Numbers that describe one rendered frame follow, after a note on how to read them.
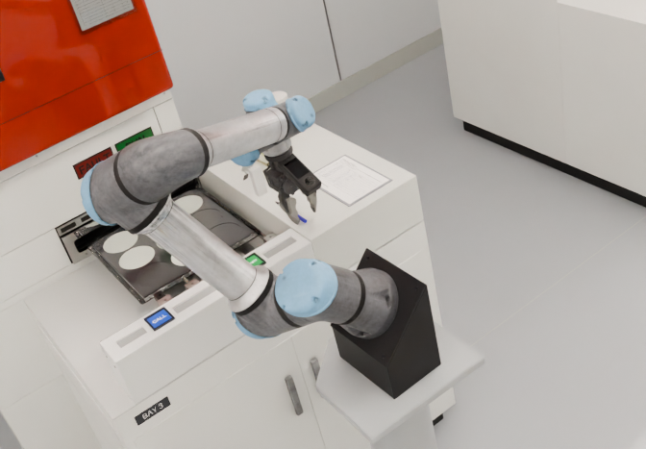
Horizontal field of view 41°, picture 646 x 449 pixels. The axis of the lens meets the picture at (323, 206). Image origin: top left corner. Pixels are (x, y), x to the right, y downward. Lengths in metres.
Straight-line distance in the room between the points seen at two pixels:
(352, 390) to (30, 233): 1.04
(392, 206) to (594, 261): 1.36
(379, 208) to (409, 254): 0.21
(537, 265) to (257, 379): 1.53
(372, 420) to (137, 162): 0.74
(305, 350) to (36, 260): 0.80
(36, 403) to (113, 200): 1.26
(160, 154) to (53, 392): 1.36
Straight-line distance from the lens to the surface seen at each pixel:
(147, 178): 1.58
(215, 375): 2.19
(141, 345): 2.03
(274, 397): 2.33
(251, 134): 1.74
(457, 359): 1.98
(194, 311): 2.06
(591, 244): 3.55
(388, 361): 1.84
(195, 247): 1.72
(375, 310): 1.81
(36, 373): 2.74
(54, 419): 2.86
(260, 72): 4.50
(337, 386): 1.97
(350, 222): 2.21
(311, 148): 2.52
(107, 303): 2.44
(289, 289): 1.74
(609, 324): 3.22
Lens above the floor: 2.23
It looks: 34 degrees down
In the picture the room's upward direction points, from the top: 14 degrees counter-clockwise
